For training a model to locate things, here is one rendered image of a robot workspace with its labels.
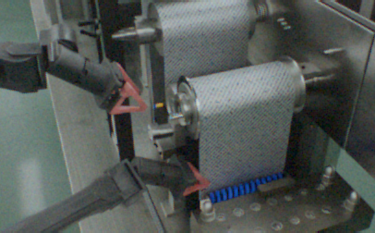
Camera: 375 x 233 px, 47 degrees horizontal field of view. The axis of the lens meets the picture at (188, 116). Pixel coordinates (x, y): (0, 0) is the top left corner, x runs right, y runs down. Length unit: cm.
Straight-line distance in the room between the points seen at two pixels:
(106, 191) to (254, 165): 40
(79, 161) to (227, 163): 55
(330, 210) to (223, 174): 26
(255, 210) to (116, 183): 35
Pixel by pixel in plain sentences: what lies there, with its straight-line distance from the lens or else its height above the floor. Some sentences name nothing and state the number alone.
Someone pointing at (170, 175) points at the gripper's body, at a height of 114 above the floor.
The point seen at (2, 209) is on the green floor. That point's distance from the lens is 266.
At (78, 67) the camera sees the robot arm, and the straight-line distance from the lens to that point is 80.
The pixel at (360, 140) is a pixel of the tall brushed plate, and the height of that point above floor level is 120.
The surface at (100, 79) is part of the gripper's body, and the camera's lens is 82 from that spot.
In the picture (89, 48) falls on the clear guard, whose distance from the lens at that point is 192.
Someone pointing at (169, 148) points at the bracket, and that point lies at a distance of 103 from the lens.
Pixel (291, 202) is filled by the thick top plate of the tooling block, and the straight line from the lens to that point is 107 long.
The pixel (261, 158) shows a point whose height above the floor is 110.
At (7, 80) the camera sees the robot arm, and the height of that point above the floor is 141.
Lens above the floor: 179
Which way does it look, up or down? 35 degrees down
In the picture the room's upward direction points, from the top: 1 degrees counter-clockwise
